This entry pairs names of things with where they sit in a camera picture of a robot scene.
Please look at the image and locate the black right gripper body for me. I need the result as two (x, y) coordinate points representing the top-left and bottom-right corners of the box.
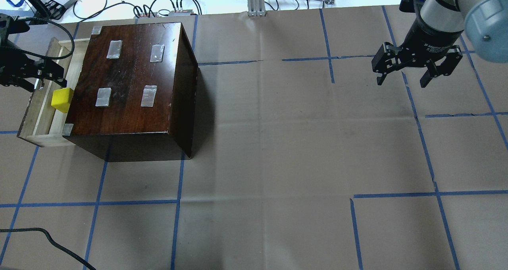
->
(371, 20), (463, 76)

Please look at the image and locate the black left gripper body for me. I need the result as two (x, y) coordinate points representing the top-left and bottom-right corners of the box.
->
(0, 14), (50, 88)

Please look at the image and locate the yellow cube block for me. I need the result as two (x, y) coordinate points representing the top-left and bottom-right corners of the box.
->
(50, 87), (74, 113)

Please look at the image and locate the light wooden pull-out drawer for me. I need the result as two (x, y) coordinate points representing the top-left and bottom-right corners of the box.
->
(17, 39), (90, 147)

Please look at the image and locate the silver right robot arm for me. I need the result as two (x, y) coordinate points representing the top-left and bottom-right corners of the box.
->
(371, 0), (508, 88)

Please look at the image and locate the dark wooden drawer box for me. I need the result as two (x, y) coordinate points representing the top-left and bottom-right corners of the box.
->
(62, 22), (198, 162)

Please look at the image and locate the grey tape patch far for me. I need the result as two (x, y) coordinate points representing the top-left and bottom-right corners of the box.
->
(140, 85), (158, 107)

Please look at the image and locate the grey tape patch with spots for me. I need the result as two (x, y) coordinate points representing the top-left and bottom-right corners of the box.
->
(150, 44), (165, 63)

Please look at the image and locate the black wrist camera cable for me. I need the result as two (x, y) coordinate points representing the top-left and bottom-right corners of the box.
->
(0, 16), (76, 61)

